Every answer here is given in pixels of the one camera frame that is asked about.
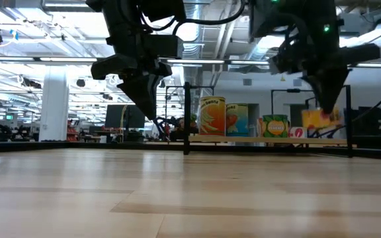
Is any black rectangular rig frame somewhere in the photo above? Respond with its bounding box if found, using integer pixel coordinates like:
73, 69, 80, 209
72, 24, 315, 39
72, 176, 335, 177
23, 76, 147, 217
271, 88, 319, 137
165, 85, 215, 139

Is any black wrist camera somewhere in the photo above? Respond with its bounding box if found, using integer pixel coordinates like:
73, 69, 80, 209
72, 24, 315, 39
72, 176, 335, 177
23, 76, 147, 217
339, 43, 381, 64
146, 34, 185, 60

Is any thick black cable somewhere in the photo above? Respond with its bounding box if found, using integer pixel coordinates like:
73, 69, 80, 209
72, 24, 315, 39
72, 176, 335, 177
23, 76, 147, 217
352, 74, 381, 127

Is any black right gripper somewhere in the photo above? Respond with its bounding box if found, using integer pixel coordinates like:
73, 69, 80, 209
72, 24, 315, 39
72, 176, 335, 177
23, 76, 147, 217
269, 42, 350, 114

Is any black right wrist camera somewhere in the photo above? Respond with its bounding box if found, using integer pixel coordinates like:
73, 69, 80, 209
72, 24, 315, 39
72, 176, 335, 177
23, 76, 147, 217
339, 43, 381, 64

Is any dark monitor back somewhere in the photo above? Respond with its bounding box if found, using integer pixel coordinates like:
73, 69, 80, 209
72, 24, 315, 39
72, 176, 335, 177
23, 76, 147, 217
344, 106, 381, 136

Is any tall blue orange can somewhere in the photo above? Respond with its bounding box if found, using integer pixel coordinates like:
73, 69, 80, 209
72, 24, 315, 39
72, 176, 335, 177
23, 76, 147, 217
226, 102, 249, 138

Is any wooden shelf with black frame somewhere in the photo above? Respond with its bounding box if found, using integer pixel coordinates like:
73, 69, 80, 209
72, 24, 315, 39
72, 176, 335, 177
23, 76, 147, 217
183, 81, 355, 159

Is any black camera cable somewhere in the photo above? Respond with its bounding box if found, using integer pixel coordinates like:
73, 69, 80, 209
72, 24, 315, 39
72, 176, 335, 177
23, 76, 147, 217
139, 0, 247, 34

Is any tall orange green beans can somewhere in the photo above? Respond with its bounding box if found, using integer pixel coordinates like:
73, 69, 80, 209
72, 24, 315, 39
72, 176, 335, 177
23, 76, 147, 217
199, 96, 226, 137

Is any black table border frame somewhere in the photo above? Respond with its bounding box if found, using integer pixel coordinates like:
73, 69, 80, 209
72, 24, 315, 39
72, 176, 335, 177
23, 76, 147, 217
0, 140, 381, 160

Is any wide yellow pink fruit can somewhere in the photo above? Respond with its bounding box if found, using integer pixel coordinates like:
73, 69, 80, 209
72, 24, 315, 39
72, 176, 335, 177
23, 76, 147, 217
301, 107, 341, 130

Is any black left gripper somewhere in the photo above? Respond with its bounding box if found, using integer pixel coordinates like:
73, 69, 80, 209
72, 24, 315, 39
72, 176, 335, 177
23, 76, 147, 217
90, 34, 173, 120

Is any silver ventilation duct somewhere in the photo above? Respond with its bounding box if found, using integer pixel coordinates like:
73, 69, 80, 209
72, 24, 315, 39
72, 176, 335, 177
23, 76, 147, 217
177, 0, 226, 60

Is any black computer monitor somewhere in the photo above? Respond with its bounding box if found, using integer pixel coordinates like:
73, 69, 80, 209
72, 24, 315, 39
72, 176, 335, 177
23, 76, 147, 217
104, 104, 146, 130

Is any white pink salmon can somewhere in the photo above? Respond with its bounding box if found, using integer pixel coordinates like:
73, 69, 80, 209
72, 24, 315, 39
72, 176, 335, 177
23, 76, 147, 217
288, 126, 308, 139

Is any green sliced peaches can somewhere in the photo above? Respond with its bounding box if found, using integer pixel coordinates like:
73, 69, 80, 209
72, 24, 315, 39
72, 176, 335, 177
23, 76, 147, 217
262, 114, 290, 138

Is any red tool cabinet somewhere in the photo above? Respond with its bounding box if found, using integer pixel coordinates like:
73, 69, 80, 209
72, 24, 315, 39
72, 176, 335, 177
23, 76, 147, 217
66, 119, 81, 142

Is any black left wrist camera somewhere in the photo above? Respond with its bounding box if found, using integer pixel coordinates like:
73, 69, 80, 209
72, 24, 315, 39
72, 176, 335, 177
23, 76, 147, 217
146, 34, 185, 60

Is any white building pillar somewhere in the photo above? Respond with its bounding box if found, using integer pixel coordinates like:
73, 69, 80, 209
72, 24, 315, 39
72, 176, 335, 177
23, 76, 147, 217
39, 65, 70, 142

